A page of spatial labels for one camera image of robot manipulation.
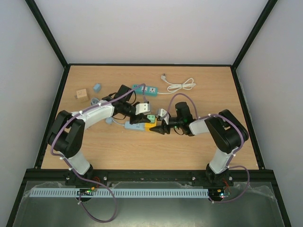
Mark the light blue power strip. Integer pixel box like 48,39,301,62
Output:
124,121,145,131

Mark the yellow cube adapter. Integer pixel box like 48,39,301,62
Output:
144,121,157,131

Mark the green charger plug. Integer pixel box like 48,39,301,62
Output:
147,114,156,123

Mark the teal power strip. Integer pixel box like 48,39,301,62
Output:
131,84,158,97

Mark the light blue charger plug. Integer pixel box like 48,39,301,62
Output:
93,83,102,93

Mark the orange dragon cube adapter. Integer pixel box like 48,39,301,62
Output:
75,88,89,102

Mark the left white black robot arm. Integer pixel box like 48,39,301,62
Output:
47,84,151,176

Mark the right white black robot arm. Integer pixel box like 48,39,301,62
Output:
149,102,249,185

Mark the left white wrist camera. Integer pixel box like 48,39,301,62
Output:
135,103,151,115

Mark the light blue strip cable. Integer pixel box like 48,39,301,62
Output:
89,97,126,126

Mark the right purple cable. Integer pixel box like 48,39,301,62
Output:
167,93,250,204

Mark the purple cable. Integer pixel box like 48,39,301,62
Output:
51,82,146,223
167,93,250,204

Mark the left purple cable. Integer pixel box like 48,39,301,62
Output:
51,82,146,223

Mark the black aluminium frame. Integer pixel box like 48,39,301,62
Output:
7,0,291,227

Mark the light blue slotted cable duct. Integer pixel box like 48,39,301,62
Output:
29,188,209,198

